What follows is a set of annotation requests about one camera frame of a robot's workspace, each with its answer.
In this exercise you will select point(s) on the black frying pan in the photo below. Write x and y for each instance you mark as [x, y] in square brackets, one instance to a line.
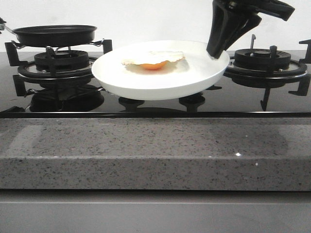
[55, 35]

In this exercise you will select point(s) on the black right gas burner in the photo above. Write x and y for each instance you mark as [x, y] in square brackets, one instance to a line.
[260, 59]

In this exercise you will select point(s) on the white round plate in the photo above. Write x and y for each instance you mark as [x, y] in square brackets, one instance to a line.
[195, 73]

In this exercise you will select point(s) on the fried egg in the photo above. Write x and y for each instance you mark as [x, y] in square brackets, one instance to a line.
[152, 61]

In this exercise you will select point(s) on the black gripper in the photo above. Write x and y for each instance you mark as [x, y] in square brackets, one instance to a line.
[228, 25]

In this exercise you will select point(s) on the black gas burner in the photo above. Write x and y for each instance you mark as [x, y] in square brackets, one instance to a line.
[260, 59]
[65, 60]

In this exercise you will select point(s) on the black left gas burner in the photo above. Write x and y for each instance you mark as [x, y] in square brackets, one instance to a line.
[65, 60]

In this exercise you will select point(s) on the grey cabinet front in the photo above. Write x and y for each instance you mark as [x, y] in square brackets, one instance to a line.
[77, 211]

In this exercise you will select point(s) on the black right pan support grate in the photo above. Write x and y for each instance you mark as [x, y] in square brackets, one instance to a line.
[247, 90]

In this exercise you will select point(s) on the black glass gas cooktop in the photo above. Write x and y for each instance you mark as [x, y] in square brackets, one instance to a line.
[23, 98]

